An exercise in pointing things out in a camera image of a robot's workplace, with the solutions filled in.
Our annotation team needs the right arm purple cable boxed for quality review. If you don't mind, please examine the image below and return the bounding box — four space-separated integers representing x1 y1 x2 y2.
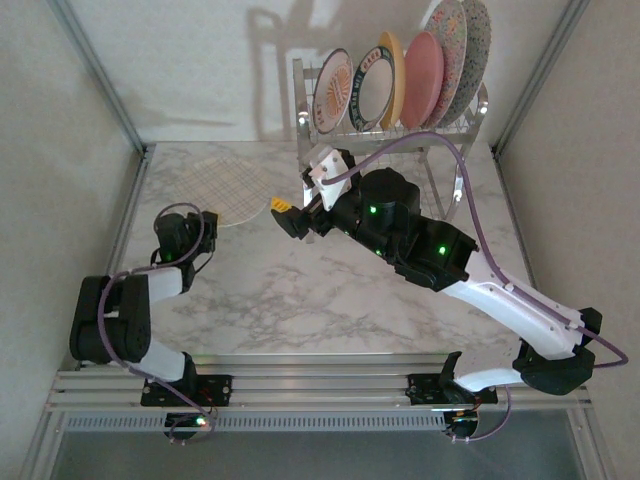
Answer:
322 128 630 444

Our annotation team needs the yellow plate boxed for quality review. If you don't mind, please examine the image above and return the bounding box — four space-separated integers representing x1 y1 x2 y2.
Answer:
378 30 407 130

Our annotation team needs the pink plate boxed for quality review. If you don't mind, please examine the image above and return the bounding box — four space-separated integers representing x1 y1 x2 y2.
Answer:
399 31 445 130

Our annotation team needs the colourful confetti plate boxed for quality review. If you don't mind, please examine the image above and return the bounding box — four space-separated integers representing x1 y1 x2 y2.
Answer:
423 0 469 129

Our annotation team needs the dark lettered rim plate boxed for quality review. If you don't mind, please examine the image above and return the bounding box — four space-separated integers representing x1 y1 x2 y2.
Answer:
348 44 396 134

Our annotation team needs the thin black cable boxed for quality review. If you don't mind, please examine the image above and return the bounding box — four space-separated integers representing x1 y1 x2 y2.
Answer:
192 247 215 275

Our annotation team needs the aluminium frame post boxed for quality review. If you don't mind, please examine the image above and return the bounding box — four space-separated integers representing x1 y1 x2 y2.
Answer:
47 0 156 156
492 0 594 159

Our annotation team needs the black mounting plate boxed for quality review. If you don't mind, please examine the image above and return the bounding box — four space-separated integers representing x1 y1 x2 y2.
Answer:
407 372 499 406
140 374 234 407

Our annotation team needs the grey slotted cable duct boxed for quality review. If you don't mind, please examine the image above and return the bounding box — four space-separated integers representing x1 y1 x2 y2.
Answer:
64 412 447 433

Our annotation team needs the metal wire dish rack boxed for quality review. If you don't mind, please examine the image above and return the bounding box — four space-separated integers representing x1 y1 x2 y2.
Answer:
291 56 491 246

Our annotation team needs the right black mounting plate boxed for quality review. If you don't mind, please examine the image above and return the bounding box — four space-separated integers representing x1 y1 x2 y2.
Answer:
407 372 499 406

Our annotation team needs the dark speckled terrazzo plate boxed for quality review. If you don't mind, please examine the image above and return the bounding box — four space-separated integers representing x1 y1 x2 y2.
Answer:
449 0 493 126

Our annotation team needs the aluminium table edge rail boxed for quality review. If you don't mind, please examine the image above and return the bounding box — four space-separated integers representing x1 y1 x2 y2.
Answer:
74 147 156 371
492 147 564 351

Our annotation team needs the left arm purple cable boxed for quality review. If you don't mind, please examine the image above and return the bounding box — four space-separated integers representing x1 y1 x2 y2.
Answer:
97 201 220 444

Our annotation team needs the grid pattern plate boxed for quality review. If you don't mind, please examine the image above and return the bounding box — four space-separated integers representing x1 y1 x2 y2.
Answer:
182 155 270 229

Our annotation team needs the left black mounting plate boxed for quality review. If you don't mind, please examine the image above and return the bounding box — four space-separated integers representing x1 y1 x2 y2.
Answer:
140 374 234 407

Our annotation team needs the small black controller board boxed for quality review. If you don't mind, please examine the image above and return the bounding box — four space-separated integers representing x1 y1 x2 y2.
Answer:
164 413 212 442
448 409 482 442

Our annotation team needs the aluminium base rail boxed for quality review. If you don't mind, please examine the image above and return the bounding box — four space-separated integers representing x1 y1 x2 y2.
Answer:
46 352 592 414

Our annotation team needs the orange sunburst plate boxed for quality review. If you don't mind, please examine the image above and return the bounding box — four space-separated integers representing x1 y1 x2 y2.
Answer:
310 47 355 136

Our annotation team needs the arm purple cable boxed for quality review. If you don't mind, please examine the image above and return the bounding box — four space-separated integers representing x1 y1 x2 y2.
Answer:
322 128 630 444
97 201 220 444

